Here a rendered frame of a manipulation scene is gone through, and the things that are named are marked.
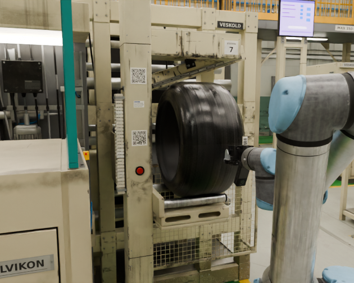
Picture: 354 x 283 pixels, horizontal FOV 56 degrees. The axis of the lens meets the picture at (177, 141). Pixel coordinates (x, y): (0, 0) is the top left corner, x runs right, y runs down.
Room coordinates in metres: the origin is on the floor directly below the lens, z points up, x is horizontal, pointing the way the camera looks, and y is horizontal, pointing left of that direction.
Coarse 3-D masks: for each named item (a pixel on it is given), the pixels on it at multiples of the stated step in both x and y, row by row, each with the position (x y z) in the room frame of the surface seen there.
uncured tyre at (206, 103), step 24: (168, 96) 1.67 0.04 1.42; (192, 96) 1.53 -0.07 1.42; (216, 96) 1.57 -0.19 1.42; (168, 120) 1.98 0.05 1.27; (192, 120) 1.46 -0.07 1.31; (216, 120) 1.48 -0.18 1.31; (240, 120) 1.54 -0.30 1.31; (168, 144) 1.98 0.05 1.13; (192, 144) 1.44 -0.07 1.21; (216, 144) 1.45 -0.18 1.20; (240, 144) 1.50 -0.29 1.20; (168, 168) 1.90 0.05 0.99; (192, 168) 1.45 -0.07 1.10; (216, 168) 1.47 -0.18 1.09; (192, 192) 1.53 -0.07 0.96; (216, 192) 1.60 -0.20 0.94
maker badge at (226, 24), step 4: (220, 24) 2.33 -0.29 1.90; (224, 24) 2.34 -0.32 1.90; (228, 24) 2.35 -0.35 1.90; (232, 24) 2.36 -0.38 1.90; (236, 24) 2.37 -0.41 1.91; (240, 24) 2.38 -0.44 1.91; (224, 28) 2.34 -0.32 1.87; (228, 28) 2.35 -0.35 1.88; (232, 28) 2.36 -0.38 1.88; (236, 28) 2.37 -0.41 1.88; (240, 28) 2.38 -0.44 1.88
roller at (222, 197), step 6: (174, 198) 1.56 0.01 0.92; (180, 198) 1.56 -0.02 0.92; (186, 198) 1.57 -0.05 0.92; (192, 198) 1.57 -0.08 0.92; (198, 198) 1.58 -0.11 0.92; (204, 198) 1.59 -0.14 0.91; (210, 198) 1.60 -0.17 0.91; (216, 198) 1.61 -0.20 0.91; (222, 198) 1.62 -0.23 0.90; (168, 204) 1.53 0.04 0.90; (174, 204) 1.54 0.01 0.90; (180, 204) 1.55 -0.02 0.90; (186, 204) 1.56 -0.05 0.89; (192, 204) 1.57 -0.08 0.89; (198, 204) 1.58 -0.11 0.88
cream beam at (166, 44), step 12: (156, 36) 1.86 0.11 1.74; (168, 36) 1.88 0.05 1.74; (180, 36) 1.91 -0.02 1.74; (192, 36) 1.93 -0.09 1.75; (204, 36) 1.95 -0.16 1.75; (216, 36) 1.97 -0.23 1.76; (228, 36) 2.00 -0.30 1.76; (240, 36) 2.03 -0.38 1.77; (156, 48) 1.86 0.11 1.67; (168, 48) 1.88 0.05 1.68; (180, 48) 1.91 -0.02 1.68; (192, 48) 1.93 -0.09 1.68; (204, 48) 1.95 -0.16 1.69; (216, 48) 1.98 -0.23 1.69; (240, 48) 2.03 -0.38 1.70; (168, 60) 2.11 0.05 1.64; (180, 60) 2.11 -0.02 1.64; (204, 60) 2.09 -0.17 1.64; (216, 60) 2.10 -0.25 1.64; (228, 60) 2.11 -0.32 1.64
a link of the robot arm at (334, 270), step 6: (324, 270) 0.90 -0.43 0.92; (330, 270) 0.90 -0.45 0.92; (336, 270) 0.90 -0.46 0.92; (342, 270) 0.90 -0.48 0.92; (348, 270) 0.90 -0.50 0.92; (324, 276) 0.87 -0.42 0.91; (330, 276) 0.86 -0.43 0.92; (336, 276) 0.86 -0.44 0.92; (342, 276) 0.86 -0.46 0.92; (348, 276) 0.86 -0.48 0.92; (324, 282) 0.86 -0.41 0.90; (330, 282) 0.84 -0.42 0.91; (336, 282) 0.83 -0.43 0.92; (342, 282) 0.83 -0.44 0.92; (348, 282) 0.83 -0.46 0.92
